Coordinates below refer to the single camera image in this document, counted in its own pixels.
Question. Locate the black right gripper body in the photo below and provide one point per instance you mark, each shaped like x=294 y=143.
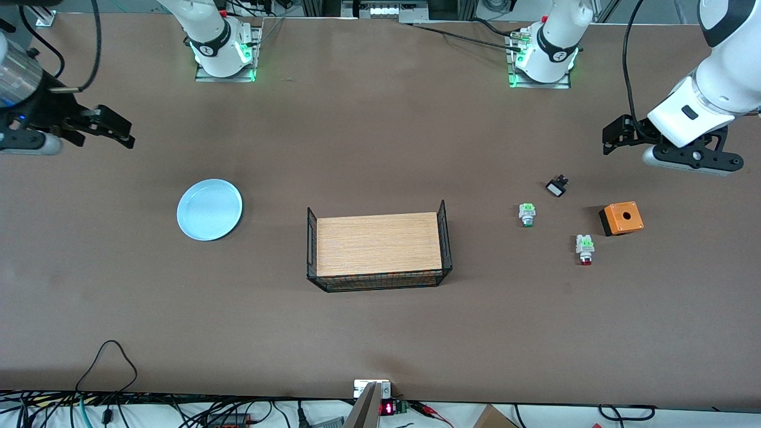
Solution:
x=47 y=110

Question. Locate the light blue round plate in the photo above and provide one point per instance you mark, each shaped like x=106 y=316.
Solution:
x=209 y=209

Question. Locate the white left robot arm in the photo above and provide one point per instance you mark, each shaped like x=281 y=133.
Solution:
x=719 y=89

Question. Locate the white power strip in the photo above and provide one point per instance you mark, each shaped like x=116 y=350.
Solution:
x=386 y=9

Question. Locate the brown cardboard box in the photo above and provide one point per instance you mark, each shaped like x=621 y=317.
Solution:
x=493 y=418

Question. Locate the black device with red connectors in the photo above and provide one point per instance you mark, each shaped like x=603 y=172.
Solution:
x=229 y=421

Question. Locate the red black clip lead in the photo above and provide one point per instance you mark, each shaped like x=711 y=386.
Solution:
x=431 y=411

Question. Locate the red digit display module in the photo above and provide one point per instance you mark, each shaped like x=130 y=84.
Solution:
x=387 y=408

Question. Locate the grey aluminium bar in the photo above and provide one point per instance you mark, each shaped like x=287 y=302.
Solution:
x=364 y=413

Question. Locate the small black white switch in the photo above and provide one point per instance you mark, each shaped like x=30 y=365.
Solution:
x=556 y=188

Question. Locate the orange button enclosure box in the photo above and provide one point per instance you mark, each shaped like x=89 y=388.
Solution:
x=623 y=217

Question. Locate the aluminium corner bracket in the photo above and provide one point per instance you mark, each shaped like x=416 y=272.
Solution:
x=46 y=19

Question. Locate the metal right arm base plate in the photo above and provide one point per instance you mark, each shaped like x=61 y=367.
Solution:
x=205 y=76

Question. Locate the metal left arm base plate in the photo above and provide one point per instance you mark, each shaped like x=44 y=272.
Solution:
x=523 y=83

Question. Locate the red push button switch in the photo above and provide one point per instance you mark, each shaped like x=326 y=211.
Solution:
x=585 y=248

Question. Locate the green push button switch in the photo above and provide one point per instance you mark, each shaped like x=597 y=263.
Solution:
x=527 y=213

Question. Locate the small silver metal bracket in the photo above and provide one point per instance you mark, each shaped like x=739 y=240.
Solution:
x=361 y=387

